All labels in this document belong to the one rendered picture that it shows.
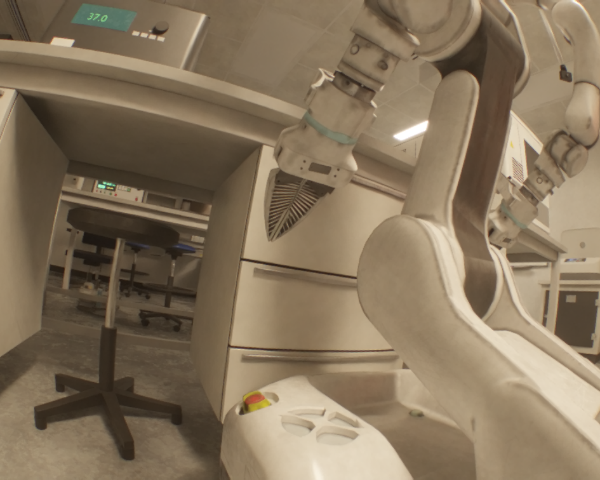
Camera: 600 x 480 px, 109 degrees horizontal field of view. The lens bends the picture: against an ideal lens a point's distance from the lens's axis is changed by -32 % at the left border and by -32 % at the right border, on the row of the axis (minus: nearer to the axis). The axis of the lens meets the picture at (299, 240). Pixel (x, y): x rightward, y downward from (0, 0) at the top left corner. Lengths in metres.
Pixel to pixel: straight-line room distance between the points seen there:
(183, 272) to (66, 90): 4.73
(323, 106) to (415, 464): 0.46
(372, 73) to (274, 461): 0.40
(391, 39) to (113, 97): 0.55
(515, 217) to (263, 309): 0.55
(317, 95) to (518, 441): 0.39
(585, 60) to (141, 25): 0.98
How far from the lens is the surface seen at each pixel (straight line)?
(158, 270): 5.27
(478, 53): 0.54
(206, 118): 0.69
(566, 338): 3.64
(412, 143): 1.87
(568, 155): 0.66
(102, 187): 2.64
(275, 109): 0.68
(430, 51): 0.53
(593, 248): 4.16
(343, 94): 0.34
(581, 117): 0.68
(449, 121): 0.48
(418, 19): 0.34
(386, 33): 0.34
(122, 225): 0.80
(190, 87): 0.67
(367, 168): 0.83
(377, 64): 0.35
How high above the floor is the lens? 0.53
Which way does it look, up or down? 8 degrees up
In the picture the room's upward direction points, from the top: 8 degrees clockwise
